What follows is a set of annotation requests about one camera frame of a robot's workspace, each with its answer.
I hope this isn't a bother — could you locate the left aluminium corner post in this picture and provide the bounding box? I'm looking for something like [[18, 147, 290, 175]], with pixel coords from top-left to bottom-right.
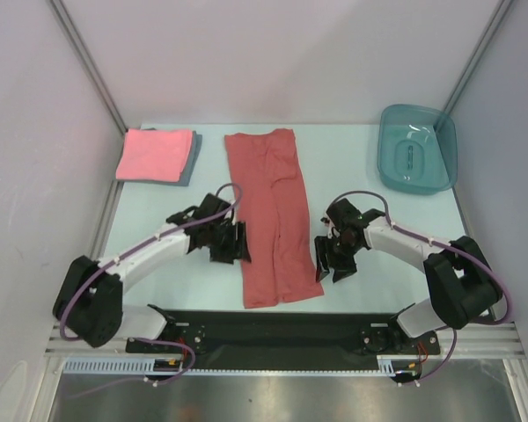
[[47, 0, 128, 135]]

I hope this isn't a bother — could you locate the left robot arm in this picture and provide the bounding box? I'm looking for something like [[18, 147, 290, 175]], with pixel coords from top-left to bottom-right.
[[52, 193, 251, 352]]

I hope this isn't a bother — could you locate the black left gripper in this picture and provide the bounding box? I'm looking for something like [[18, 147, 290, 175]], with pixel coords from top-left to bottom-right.
[[207, 220, 251, 264]]

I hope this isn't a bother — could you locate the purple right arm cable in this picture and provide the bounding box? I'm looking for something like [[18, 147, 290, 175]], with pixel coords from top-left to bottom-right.
[[325, 191, 514, 388]]

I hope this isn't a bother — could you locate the right aluminium corner post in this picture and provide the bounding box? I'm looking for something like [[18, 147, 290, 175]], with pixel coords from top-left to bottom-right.
[[442, 0, 518, 114]]

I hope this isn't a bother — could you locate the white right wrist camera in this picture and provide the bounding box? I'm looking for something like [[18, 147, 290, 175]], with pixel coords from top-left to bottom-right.
[[320, 215, 340, 239]]

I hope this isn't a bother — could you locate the aluminium corner post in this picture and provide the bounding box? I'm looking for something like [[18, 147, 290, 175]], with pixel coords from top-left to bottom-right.
[[442, 0, 518, 114], [47, 0, 128, 135]]

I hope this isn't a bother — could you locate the folded pink t shirt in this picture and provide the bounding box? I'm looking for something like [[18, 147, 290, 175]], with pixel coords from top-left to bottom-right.
[[115, 129, 194, 183]]

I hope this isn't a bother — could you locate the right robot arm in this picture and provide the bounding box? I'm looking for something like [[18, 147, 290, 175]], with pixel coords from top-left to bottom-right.
[[314, 198, 504, 353]]

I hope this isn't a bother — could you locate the grey slotted cable duct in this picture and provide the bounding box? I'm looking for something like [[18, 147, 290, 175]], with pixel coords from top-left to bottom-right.
[[63, 358, 422, 377]]

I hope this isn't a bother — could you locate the teal plastic basin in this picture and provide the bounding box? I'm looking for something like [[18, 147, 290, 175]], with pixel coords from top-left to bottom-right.
[[377, 104, 458, 195]]

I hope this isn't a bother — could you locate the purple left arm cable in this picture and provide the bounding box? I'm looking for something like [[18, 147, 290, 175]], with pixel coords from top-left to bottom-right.
[[59, 183, 243, 399]]

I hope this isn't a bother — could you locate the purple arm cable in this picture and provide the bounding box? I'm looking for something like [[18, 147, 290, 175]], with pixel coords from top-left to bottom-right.
[[325, 191, 514, 388], [59, 183, 243, 399]]

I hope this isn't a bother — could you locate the red t shirt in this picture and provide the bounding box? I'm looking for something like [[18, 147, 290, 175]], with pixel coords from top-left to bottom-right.
[[224, 128, 324, 309]]

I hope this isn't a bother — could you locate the aluminium front rail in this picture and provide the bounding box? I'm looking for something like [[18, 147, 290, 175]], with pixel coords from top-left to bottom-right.
[[44, 324, 526, 360]]

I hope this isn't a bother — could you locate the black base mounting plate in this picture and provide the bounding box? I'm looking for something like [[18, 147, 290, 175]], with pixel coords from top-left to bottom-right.
[[125, 310, 441, 369]]

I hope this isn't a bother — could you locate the folded grey t shirt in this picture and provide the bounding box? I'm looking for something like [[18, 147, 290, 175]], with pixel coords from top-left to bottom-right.
[[142, 131, 202, 187]]

